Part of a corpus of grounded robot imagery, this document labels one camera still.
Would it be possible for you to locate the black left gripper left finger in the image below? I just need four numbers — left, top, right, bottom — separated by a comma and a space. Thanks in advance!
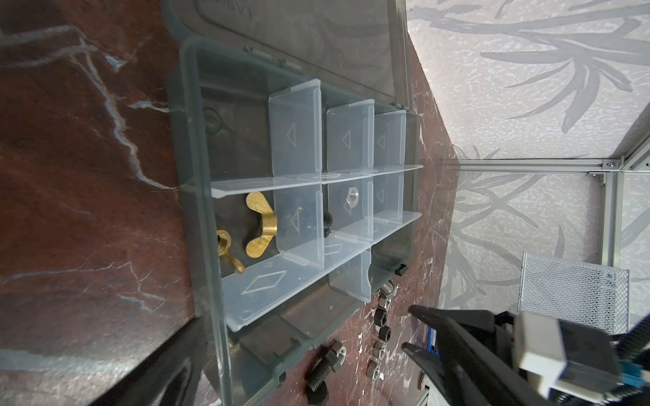
92, 317, 207, 405

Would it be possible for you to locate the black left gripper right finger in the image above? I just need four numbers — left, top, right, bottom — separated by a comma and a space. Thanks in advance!
401, 304, 551, 405

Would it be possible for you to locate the black hex nut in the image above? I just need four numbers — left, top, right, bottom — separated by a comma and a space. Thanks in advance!
373, 307, 388, 328

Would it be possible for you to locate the black hex bolt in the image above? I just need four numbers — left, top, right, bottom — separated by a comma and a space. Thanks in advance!
305, 341, 347, 392

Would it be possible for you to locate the gold wing nut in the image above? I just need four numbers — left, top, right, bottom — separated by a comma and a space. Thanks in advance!
216, 228, 245, 274
245, 191, 278, 258

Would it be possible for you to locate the silver nut in box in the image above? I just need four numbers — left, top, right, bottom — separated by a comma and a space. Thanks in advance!
346, 187, 360, 207

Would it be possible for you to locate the grey compartment organizer box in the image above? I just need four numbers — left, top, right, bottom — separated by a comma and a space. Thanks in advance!
161, 1, 419, 405

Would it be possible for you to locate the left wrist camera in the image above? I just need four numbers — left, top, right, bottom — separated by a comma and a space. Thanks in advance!
513, 311, 649, 405

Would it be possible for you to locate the white wire mesh basket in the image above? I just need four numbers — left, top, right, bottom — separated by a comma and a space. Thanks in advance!
518, 252, 630, 335

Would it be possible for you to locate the aluminium horizontal frame bar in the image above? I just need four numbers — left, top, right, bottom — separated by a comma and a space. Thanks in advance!
459, 158, 621, 174

